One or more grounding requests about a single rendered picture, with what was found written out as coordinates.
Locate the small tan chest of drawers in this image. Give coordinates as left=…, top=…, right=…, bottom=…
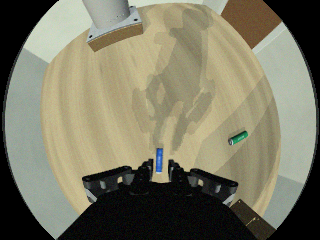
left=230, top=199, right=276, bottom=233

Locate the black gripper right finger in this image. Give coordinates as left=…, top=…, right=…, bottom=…
left=168, top=159, right=239, bottom=207

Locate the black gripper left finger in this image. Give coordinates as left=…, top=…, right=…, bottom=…
left=82, top=158, right=154, bottom=203

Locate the dark brown drawer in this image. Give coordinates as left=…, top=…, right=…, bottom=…
left=248, top=219, right=273, bottom=240
left=231, top=202, right=255, bottom=227

